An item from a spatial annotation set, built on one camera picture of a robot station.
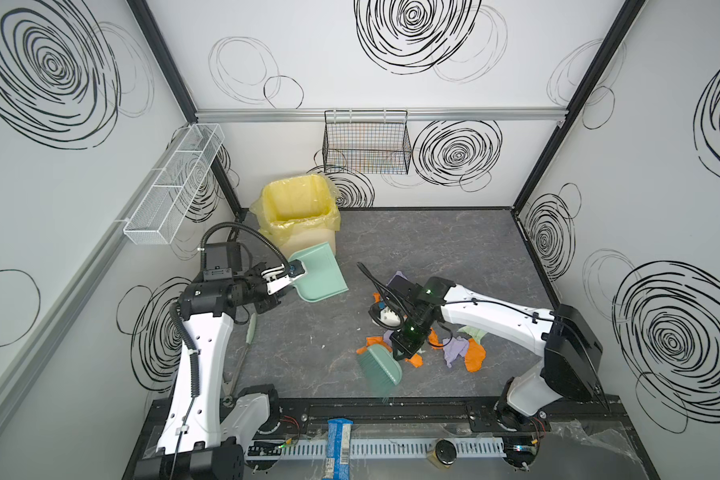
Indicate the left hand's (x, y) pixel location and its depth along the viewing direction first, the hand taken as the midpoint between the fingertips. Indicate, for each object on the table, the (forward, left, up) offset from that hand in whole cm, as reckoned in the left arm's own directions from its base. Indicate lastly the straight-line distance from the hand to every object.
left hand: (284, 276), depth 73 cm
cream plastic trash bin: (+13, -2, -3) cm, 14 cm away
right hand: (-14, -28, -14) cm, 34 cm away
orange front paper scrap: (-7, -23, -22) cm, 33 cm away
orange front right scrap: (-10, -51, -24) cm, 58 cm away
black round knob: (-33, -38, -13) cm, 52 cm away
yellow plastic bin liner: (+32, +6, -9) cm, 34 cm away
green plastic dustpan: (+2, -9, -4) cm, 10 cm away
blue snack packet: (-33, -15, -21) cm, 42 cm away
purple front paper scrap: (-8, -45, -21) cm, 51 cm away
